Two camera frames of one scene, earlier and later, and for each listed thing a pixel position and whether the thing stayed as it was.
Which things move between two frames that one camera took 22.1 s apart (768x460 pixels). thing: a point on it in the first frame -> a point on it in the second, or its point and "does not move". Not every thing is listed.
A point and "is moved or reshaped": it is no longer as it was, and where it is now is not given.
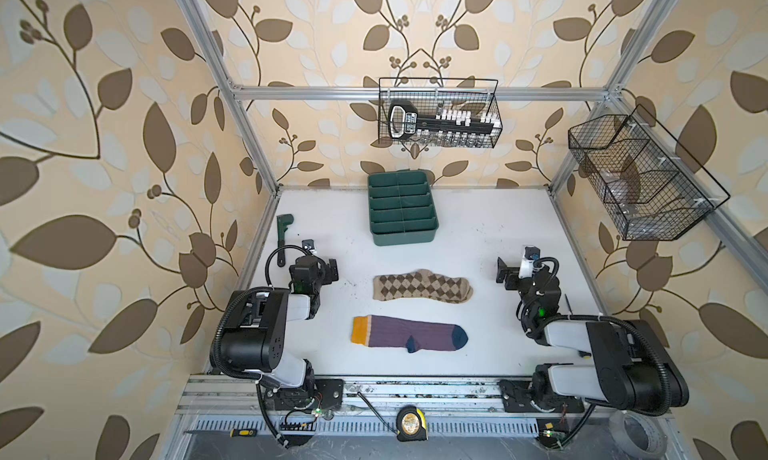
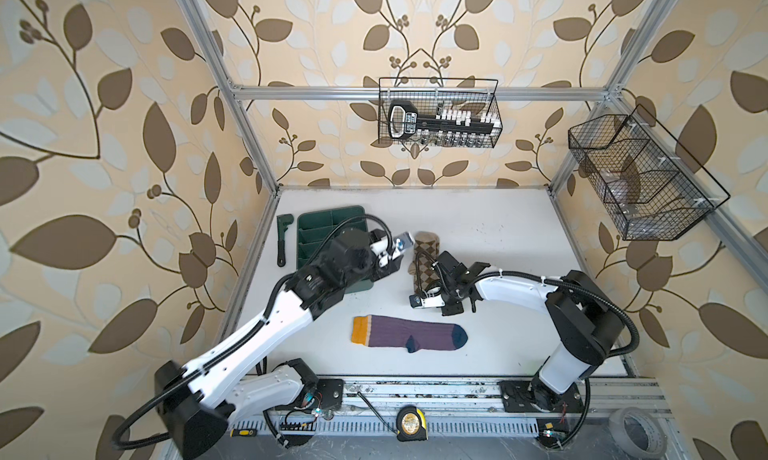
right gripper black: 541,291 -> 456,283
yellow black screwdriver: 232,432 does not move
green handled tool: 283,221 does not move
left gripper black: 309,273 -> 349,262
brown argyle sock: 422,284 is moved or reshaped
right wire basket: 650,187 does not move
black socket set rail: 404,122 does not move
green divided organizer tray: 401,208 -> 316,227
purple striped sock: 383,331 does not move
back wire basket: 439,113 does not move
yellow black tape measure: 411,424 does not move
